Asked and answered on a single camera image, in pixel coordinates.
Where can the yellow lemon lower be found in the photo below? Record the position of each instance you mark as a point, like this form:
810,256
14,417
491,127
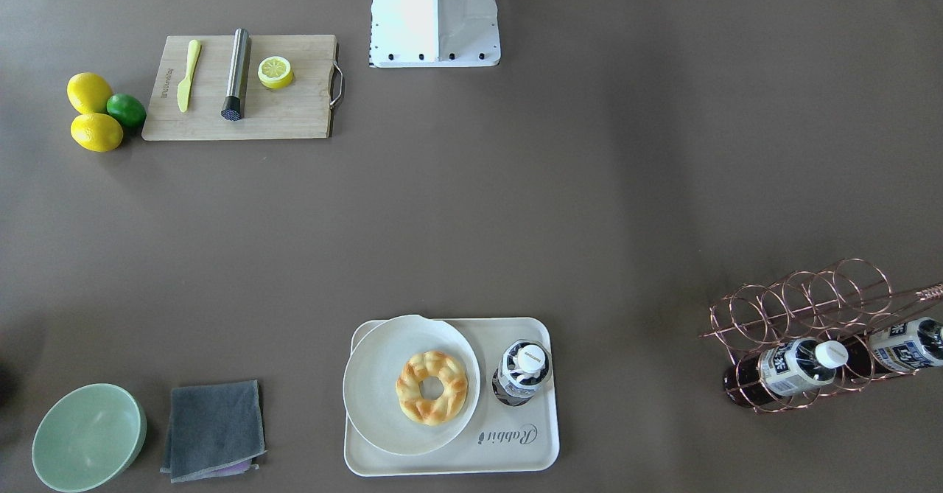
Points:
97,132

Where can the yellow plastic knife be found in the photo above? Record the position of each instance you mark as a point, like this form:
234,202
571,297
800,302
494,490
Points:
183,94

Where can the cream rectangular serving tray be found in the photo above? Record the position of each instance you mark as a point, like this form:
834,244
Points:
498,438

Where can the mint green bowl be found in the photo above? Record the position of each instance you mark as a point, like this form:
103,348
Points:
89,437

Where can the tea bottle front rack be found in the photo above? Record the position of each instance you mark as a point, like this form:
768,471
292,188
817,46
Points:
790,369

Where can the wooden cutting board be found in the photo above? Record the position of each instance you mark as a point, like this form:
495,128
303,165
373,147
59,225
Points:
302,110

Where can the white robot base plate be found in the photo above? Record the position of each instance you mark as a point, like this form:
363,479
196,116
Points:
392,46

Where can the half lemon slice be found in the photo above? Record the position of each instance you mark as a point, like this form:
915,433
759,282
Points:
275,72

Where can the steel muddler black tip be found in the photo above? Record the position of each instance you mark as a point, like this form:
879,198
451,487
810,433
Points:
234,101

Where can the grey folded cloth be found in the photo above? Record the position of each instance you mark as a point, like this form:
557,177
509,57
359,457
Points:
213,431

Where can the round cream plate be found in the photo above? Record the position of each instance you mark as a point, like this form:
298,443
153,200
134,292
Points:
375,365

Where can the tea bottle white cap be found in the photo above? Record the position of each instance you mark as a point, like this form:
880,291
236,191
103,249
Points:
524,368

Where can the yellow lemon upper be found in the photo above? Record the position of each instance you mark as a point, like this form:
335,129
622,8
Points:
88,93

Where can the copper wire bottle rack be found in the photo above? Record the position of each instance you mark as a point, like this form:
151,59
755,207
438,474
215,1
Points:
849,299

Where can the yellow lemon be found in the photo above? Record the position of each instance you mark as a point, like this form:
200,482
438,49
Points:
88,93
97,132

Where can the green lime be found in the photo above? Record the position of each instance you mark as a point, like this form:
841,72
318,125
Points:
127,110

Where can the tea bottle back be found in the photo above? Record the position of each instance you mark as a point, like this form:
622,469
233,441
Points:
900,348

